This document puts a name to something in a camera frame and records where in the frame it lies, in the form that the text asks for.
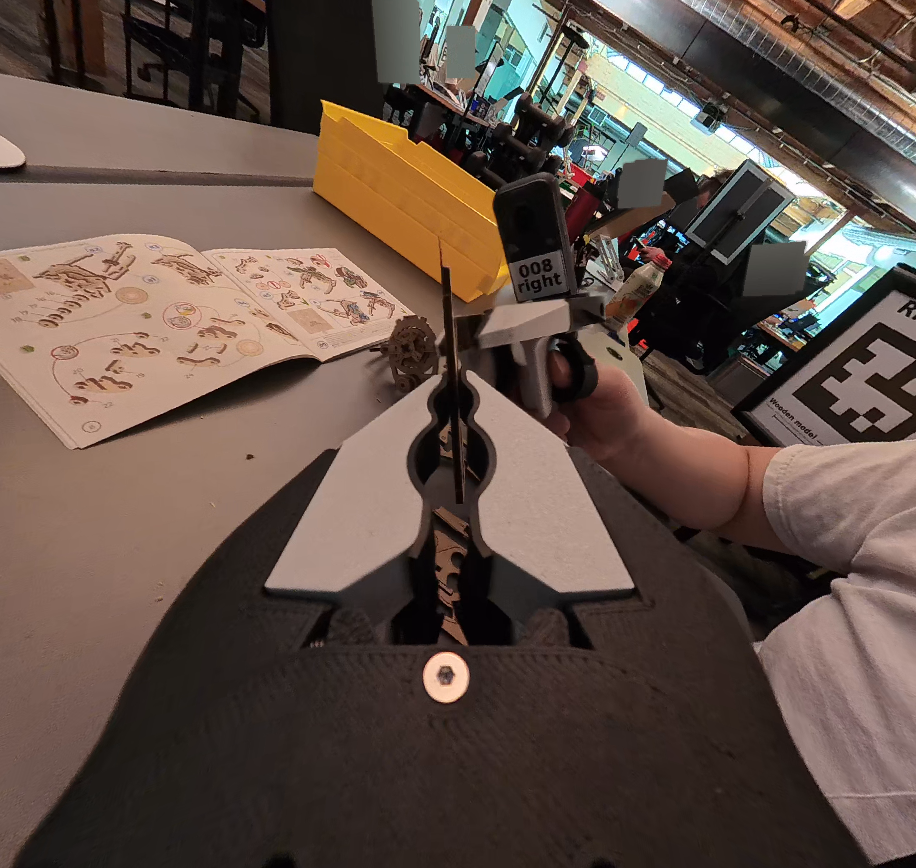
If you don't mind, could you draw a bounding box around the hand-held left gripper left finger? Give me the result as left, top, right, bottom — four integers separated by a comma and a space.
266, 374, 453, 646

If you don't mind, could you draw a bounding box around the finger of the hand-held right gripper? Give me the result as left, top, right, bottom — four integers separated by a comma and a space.
457, 312, 502, 354
476, 299, 575, 387

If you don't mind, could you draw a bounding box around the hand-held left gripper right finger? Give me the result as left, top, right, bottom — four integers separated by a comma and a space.
458, 374, 636, 646

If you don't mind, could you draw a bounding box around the small plywood parts fret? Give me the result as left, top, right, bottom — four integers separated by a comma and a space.
437, 237, 475, 506

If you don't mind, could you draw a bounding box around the illustrated instruction booklet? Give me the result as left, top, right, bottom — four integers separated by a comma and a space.
0, 233, 415, 450

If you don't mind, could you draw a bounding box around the person's right forearm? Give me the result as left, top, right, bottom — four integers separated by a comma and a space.
608, 410, 795, 554

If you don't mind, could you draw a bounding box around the partly built wooden model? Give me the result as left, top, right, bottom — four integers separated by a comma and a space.
371, 313, 441, 394

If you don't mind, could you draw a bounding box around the person's right hand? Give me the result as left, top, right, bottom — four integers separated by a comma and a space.
547, 342, 648, 465

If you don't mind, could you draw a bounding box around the black dumbbell rack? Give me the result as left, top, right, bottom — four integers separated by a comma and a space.
465, 92, 577, 189

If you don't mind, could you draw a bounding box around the white bottle red cap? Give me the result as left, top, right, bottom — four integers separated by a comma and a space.
604, 253, 674, 332

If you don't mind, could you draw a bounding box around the low yellow storage bin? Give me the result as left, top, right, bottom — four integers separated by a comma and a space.
312, 100, 512, 304

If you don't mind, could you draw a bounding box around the black framed monitor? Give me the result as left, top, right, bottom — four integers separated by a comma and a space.
686, 160, 797, 266

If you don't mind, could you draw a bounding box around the black framed marker sign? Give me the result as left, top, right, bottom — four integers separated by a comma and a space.
731, 263, 916, 448

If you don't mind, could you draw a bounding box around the black office chair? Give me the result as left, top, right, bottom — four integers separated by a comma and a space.
122, 0, 269, 121

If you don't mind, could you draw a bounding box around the silver ventilation duct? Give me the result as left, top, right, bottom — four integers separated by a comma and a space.
644, 0, 916, 143

